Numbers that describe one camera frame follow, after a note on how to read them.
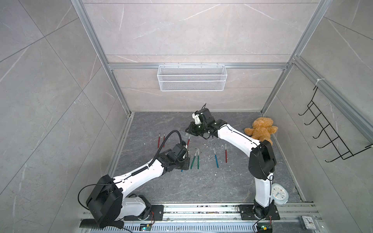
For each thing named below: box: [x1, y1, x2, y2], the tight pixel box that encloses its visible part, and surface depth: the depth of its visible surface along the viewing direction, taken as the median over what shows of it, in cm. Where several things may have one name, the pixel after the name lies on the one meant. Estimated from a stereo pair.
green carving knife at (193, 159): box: [190, 149, 197, 170], surface depth 94 cm
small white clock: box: [299, 215, 317, 230], surface depth 71 cm
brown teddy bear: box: [244, 116, 279, 146], surface depth 102 cm
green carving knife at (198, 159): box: [197, 148, 200, 170], surface depth 94 cm
